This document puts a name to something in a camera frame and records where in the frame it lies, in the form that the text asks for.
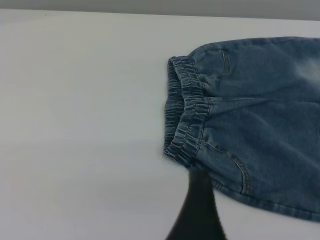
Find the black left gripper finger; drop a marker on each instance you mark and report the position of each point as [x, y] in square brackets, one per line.
[197, 215]

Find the blue denim shorts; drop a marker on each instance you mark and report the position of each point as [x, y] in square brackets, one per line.
[255, 120]

